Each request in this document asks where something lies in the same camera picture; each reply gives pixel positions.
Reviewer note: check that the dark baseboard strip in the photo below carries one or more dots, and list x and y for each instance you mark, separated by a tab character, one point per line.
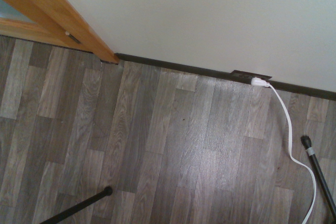
183	67

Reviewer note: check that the small white door stop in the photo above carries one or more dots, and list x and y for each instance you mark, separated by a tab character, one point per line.
67	33

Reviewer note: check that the plain black tripod leg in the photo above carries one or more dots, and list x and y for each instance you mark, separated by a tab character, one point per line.
78	204

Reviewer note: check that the wooden glass-panel door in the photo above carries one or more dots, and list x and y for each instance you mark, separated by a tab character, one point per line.
15	28

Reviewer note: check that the black tripod leg with tape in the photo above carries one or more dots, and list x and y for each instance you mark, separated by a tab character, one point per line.
319	171

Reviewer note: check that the dark wall outlet plate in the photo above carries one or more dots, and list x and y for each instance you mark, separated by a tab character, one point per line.
245	75

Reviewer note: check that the wooden door frame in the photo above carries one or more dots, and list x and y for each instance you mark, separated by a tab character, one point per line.
65	16

